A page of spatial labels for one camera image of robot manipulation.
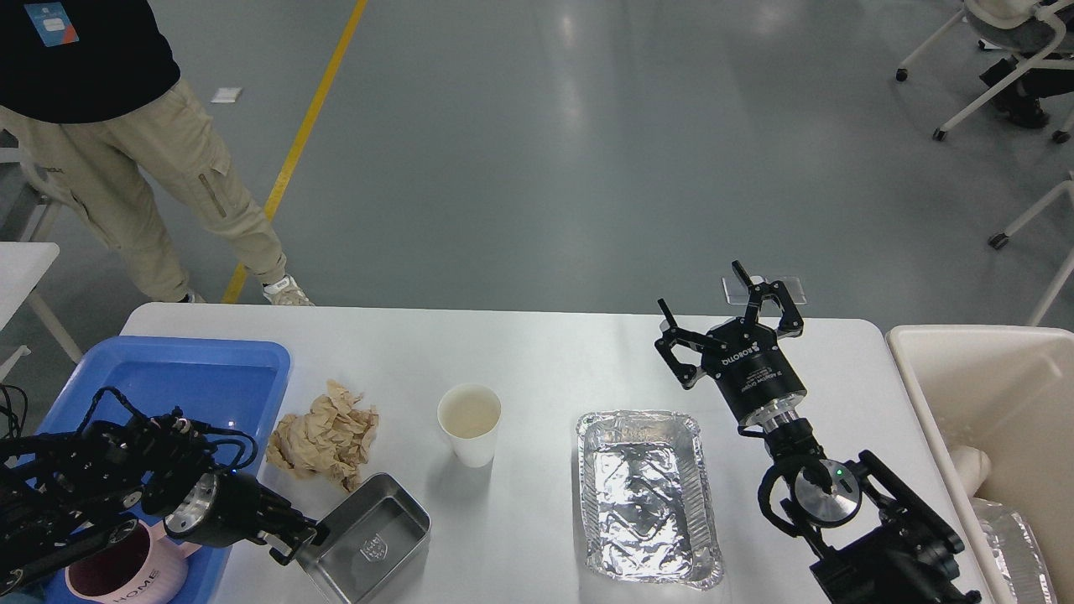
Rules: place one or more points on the beige plastic bin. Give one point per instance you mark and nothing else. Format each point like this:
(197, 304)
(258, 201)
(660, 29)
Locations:
(1007, 391)

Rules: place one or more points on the foil trash in bin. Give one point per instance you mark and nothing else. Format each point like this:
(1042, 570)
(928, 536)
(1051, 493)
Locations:
(1015, 552)

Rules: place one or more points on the blue plastic tray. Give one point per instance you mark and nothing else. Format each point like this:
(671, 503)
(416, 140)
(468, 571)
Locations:
(227, 383)

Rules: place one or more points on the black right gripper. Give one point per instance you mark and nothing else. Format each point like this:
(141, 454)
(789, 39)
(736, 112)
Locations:
(755, 373)

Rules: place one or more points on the crumpled brown paper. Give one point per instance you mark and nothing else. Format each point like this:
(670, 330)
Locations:
(332, 440)

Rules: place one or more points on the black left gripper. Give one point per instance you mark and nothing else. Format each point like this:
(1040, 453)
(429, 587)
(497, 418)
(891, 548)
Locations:
(221, 509)

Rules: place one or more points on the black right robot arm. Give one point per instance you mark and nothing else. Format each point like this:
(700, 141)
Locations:
(875, 540)

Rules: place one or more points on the person in beige trousers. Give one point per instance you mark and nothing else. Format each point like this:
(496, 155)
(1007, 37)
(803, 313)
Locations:
(92, 90)

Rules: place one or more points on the aluminium foil tray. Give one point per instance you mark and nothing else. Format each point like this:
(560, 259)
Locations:
(645, 500)

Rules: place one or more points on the white chair left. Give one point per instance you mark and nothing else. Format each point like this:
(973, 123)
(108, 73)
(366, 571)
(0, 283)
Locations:
(29, 208)

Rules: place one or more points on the floor socket plate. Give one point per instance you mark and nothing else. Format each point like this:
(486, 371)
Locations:
(736, 293)

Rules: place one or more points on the white paper cup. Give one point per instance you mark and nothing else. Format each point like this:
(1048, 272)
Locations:
(469, 416)

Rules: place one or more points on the white side table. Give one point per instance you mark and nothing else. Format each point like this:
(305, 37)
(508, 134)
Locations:
(23, 265)

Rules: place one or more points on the pink mug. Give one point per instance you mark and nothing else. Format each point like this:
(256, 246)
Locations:
(145, 567)

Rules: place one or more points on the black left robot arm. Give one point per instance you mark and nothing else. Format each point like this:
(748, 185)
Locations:
(70, 495)

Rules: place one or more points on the small steel tray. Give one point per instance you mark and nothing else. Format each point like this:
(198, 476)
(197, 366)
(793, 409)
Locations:
(370, 535)

